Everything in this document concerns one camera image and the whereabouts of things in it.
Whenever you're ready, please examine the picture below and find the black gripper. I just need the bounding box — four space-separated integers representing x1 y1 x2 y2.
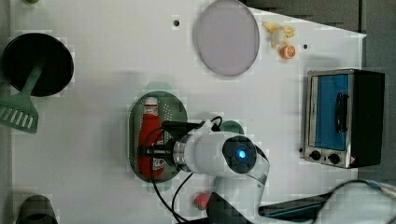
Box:
148 120 204 169

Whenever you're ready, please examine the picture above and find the red ketchup bottle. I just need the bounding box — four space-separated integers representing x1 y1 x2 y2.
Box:
137 97 165 178

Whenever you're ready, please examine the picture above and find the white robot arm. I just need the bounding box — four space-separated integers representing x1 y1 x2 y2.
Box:
137 119 395 224

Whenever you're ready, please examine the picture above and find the green oval strainer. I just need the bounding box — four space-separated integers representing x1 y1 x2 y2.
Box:
127 81 188 192

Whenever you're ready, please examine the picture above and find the green mug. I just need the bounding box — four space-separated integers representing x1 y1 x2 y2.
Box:
219 120 245 134

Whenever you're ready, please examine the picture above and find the red strawberry toy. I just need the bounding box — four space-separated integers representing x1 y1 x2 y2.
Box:
193 191 210 211

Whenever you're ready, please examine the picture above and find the grey round plate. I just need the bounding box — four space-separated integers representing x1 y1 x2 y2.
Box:
195 0 260 76

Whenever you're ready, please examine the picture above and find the orange slice toy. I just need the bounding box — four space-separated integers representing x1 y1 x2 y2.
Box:
279 46 296 60

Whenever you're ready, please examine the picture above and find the yellow peeled banana toy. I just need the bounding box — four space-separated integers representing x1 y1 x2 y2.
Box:
262 21 295 49

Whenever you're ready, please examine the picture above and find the green slotted spatula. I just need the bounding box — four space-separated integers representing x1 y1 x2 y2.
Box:
0 62 45 133

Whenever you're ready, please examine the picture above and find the dark grey cup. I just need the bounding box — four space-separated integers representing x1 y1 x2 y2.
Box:
15 195 59 224

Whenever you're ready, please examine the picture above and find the black utensil holder cup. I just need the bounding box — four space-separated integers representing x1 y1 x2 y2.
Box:
2 33 74 97

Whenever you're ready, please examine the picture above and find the silver toaster oven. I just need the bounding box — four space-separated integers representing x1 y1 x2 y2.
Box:
304 69 385 169

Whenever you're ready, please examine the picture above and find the small green object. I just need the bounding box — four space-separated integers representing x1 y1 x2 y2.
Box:
24 0 39 4

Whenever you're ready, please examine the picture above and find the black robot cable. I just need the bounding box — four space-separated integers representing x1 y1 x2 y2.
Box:
149 115 224 224

